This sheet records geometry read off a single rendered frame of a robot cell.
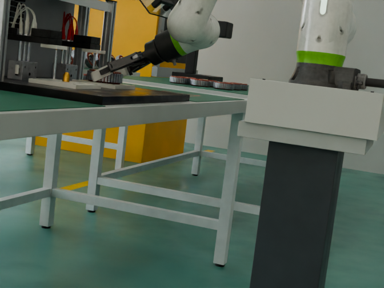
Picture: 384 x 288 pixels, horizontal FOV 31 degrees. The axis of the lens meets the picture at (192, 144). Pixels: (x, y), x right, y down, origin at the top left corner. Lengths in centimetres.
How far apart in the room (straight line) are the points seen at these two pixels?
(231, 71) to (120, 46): 190
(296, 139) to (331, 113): 11
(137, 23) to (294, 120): 410
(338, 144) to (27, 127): 76
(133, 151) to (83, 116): 419
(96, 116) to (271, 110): 43
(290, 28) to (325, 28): 541
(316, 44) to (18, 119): 83
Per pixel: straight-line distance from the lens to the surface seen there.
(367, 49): 711
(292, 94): 172
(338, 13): 184
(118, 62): 212
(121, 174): 410
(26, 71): 206
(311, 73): 182
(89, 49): 222
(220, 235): 308
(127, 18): 577
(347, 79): 183
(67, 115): 151
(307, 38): 184
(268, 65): 727
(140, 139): 571
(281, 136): 174
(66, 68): 225
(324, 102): 171
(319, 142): 173
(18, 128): 136
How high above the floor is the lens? 88
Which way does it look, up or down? 7 degrees down
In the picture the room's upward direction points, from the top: 7 degrees clockwise
